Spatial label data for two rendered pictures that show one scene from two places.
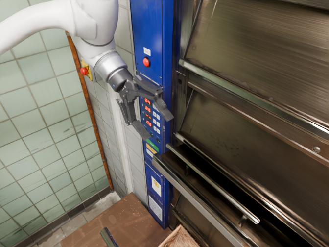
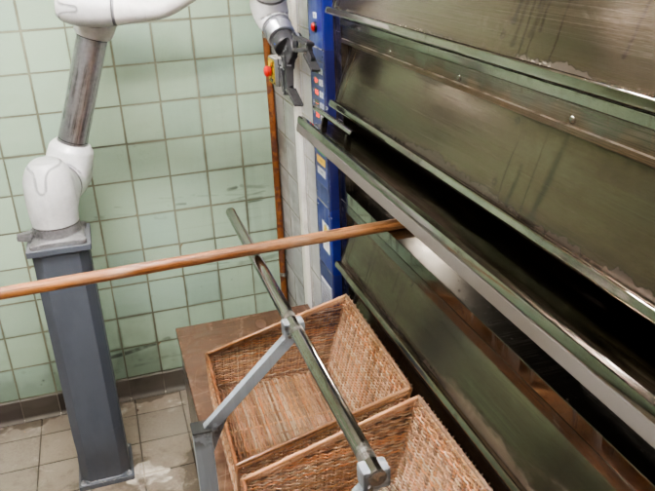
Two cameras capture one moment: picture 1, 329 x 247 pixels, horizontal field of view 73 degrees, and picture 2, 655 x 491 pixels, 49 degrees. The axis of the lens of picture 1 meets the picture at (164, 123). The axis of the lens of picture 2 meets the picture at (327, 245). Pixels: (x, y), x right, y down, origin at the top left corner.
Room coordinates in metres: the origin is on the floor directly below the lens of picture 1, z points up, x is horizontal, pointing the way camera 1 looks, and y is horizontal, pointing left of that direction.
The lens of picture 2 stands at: (-1.40, -0.86, 1.94)
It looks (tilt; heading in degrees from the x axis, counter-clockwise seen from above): 24 degrees down; 24
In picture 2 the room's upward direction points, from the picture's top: 2 degrees counter-clockwise
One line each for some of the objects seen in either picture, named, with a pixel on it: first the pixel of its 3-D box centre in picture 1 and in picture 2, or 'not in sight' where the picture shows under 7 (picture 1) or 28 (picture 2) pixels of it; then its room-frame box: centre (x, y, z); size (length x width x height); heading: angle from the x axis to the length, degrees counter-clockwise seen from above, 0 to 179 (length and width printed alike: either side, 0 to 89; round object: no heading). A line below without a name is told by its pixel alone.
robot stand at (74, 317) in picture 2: not in sight; (84, 361); (0.33, 0.89, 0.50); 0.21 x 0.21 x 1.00; 41
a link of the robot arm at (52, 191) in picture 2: not in sight; (50, 190); (0.34, 0.90, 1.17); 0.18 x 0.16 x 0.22; 26
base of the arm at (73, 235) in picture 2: not in sight; (51, 230); (0.32, 0.91, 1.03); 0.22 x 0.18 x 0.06; 131
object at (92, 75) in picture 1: (93, 68); (280, 69); (1.00, 0.35, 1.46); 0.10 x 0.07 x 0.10; 40
